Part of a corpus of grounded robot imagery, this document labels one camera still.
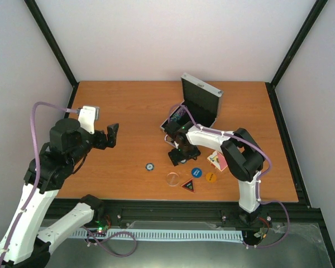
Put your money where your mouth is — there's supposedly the black aluminium frame rail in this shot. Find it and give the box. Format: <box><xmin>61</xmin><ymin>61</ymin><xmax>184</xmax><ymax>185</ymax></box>
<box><xmin>42</xmin><ymin>198</ymin><xmax>324</xmax><ymax>227</ymax></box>

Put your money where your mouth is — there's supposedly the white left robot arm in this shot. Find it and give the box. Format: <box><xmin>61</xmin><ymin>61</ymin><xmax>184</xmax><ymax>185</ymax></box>
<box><xmin>0</xmin><ymin>102</ymin><xmax>119</xmax><ymax>267</ymax></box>

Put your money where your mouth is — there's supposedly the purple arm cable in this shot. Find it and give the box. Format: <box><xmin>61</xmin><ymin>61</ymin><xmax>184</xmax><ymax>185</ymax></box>
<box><xmin>0</xmin><ymin>102</ymin><xmax>137</xmax><ymax>266</ymax></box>
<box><xmin>166</xmin><ymin>104</ymin><xmax>291</xmax><ymax>248</ymax></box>

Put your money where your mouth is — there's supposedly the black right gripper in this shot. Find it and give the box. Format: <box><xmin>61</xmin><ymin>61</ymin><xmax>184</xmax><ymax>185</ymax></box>
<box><xmin>169</xmin><ymin>144</ymin><xmax>201</xmax><ymax>166</ymax></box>

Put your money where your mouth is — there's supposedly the pink playing card deck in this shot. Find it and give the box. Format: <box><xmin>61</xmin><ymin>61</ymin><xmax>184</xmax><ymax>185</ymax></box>
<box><xmin>207</xmin><ymin>151</ymin><xmax>228</xmax><ymax>172</ymax></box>

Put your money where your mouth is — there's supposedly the clear round disc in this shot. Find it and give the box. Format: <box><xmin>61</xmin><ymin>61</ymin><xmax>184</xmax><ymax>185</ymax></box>
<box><xmin>166</xmin><ymin>172</ymin><xmax>180</xmax><ymax>186</ymax></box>

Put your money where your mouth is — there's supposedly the white cable duct strip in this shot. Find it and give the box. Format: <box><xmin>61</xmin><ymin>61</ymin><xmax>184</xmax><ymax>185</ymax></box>
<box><xmin>67</xmin><ymin>226</ymin><xmax>252</xmax><ymax>242</ymax></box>

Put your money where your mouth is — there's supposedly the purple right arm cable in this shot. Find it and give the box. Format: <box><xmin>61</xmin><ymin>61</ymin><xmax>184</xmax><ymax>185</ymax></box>
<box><xmin>166</xmin><ymin>104</ymin><xmax>291</xmax><ymax>248</ymax></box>

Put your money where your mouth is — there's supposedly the purple poker chip stack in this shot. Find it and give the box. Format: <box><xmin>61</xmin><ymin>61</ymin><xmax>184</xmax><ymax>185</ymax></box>
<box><xmin>168</xmin><ymin>108</ymin><xmax>186</xmax><ymax>122</ymax></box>

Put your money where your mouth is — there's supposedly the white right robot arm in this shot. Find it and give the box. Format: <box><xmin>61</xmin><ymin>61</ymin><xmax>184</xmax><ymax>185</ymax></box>
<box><xmin>164</xmin><ymin>121</ymin><xmax>267</xmax><ymax>213</ymax></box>

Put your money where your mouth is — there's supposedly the blue round token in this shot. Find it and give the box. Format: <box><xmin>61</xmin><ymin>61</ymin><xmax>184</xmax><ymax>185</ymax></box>
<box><xmin>191</xmin><ymin>167</ymin><xmax>203</xmax><ymax>178</ymax></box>

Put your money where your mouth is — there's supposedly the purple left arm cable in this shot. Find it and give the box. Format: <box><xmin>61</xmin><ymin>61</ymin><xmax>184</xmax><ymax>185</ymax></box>
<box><xmin>0</xmin><ymin>102</ymin><xmax>137</xmax><ymax>266</ymax></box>

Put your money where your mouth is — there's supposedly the orange round token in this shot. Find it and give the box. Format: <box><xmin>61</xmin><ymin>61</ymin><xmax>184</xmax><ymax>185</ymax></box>
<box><xmin>205</xmin><ymin>172</ymin><xmax>217</xmax><ymax>183</ymax></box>

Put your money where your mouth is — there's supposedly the aluminium poker case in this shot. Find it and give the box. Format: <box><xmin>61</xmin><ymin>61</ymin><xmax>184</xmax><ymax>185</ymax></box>
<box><xmin>160</xmin><ymin>73</ymin><xmax>224</xmax><ymax>147</ymax></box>

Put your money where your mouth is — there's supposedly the black red triangle token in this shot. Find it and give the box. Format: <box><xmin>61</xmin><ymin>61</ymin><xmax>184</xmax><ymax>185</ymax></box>
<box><xmin>181</xmin><ymin>179</ymin><xmax>195</xmax><ymax>193</ymax></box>

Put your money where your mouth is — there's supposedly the blue white poker chip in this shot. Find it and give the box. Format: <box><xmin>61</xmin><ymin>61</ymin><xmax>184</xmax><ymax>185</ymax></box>
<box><xmin>145</xmin><ymin>163</ymin><xmax>155</xmax><ymax>171</ymax></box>

